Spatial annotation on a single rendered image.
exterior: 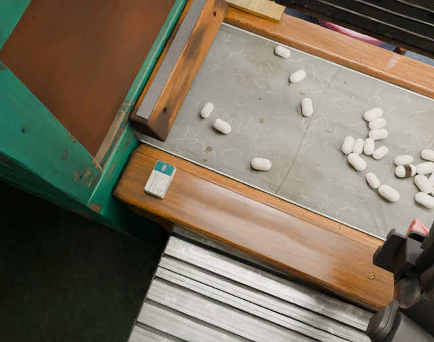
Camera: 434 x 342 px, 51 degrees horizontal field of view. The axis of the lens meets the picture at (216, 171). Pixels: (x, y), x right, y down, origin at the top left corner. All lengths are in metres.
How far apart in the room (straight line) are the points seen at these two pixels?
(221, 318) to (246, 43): 0.55
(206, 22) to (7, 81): 0.48
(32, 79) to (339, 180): 0.57
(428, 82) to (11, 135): 0.75
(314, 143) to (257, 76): 0.18
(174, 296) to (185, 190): 0.21
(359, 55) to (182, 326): 0.62
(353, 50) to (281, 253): 0.42
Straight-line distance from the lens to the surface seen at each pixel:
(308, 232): 0.82
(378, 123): 0.91
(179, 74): 0.81
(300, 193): 0.85
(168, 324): 0.90
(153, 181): 0.81
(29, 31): 0.50
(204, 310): 0.89
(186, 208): 0.81
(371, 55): 0.96
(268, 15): 0.95
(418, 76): 0.97
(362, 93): 0.95
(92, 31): 0.61
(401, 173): 0.89
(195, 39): 0.84
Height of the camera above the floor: 1.56
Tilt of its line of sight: 75 degrees down
